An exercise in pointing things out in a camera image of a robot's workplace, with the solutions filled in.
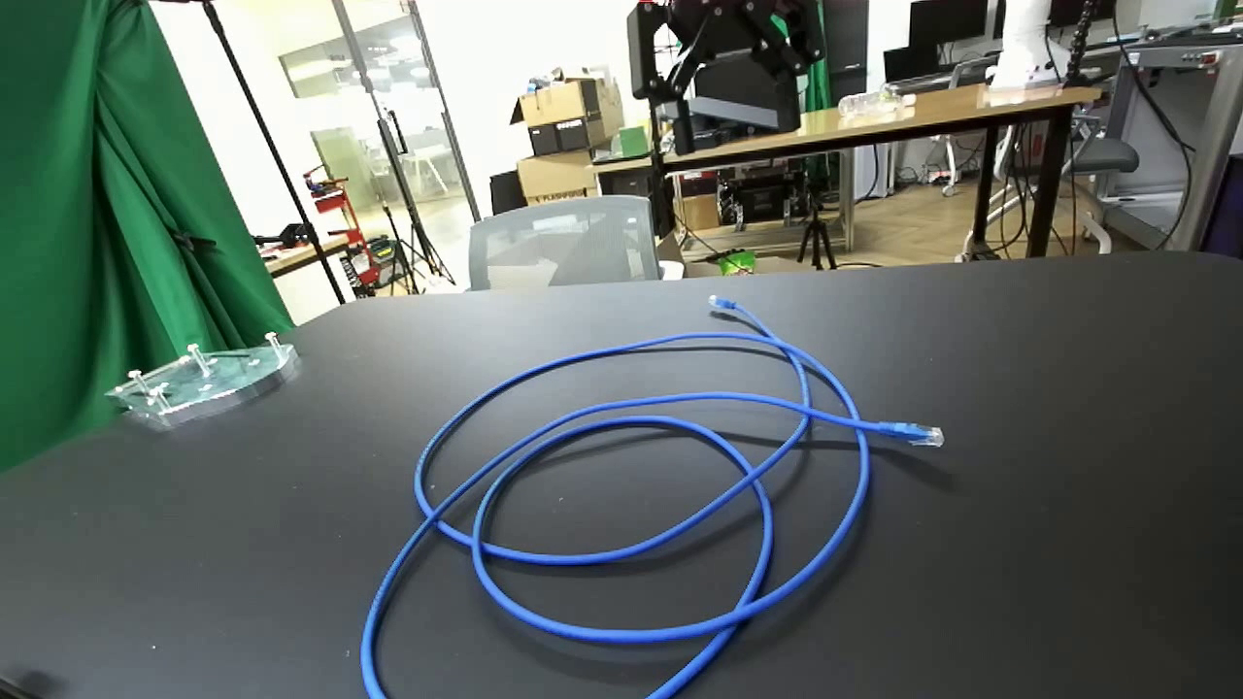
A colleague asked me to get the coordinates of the black machine on desk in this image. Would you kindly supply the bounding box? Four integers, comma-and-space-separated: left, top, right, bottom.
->
627, 0, 834, 140

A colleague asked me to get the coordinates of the green cloth backdrop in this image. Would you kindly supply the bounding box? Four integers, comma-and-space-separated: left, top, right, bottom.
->
0, 0, 301, 476

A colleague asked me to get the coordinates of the small black tripod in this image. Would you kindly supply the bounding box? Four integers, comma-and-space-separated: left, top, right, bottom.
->
794, 210, 838, 275

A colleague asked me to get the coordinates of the long wooden desk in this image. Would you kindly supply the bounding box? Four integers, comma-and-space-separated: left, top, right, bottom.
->
592, 82, 1109, 263

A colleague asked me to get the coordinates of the stacked cardboard box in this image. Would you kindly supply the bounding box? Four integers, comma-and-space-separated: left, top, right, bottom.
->
512, 150, 605, 207
508, 69, 628, 159

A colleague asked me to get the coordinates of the black light stand pole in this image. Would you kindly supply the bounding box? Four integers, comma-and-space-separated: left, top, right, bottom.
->
189, 0, 353, 309

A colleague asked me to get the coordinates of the grey mesh office chair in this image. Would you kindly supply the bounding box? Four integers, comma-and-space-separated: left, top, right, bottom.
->
467, 194, 665, 297

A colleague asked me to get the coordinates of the clear acrylic plate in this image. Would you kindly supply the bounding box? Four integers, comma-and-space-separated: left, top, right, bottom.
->
107, 331, 301, 426

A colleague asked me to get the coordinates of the black computer monitor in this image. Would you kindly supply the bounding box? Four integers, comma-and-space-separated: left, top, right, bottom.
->
904, 0, 1003, 76

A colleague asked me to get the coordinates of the red storage cart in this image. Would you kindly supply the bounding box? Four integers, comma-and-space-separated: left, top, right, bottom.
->
301, 159, 395, 300

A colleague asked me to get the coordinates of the white pole stand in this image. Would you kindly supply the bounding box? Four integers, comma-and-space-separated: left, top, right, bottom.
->
995, 0, 1070, 88

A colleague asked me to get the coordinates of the blue ethernet cable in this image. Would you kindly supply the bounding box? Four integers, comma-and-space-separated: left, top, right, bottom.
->
359, 293, 950, 699

